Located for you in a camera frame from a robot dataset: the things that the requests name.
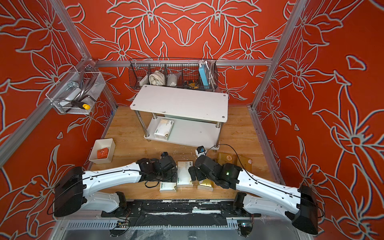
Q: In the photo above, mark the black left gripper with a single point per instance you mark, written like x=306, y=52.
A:
x=171, y=175

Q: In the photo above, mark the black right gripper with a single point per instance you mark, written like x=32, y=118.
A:
x=198, y=176

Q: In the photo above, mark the white tissue pack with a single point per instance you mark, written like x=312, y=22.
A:
x=163, y=130
x=184, y=178
x=166, y=187

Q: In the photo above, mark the gold tissue pack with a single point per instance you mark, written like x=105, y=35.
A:
x=206, y=185
x=223, y=158
x=245, y=163

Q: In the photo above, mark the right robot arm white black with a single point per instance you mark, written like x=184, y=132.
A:
x=300, y=204

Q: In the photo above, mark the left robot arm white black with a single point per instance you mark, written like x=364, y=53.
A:
x=83, y=190

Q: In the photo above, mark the white two-tier shelf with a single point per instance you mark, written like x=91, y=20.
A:
x=198, y=116

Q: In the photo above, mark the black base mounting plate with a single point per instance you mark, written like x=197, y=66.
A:
x=137, y=208

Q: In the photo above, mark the orange block in tray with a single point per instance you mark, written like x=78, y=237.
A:
x=102, y=153

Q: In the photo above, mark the white square tray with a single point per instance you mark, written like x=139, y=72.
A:
x=99, y=144

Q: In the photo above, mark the white cloth roll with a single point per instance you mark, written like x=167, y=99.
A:
x=157, y=79

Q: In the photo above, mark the white cup in basket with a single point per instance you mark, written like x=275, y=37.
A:
x=172, y=79

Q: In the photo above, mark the blue box in basket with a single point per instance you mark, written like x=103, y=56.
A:
x=203, y=70

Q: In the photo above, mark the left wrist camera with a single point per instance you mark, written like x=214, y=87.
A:
x=164, y=154

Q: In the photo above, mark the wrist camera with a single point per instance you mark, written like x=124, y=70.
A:
x=201, y=151
x=164, y=154

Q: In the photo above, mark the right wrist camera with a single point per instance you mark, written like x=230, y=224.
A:
x=201, y=151

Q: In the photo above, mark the black wire basket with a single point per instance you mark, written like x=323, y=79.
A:
x=182, y=73

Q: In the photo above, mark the yellow handled tool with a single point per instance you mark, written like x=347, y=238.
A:
x=78, y=106

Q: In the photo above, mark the clear plastic wall bin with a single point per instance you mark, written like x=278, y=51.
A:
x=82, y=86

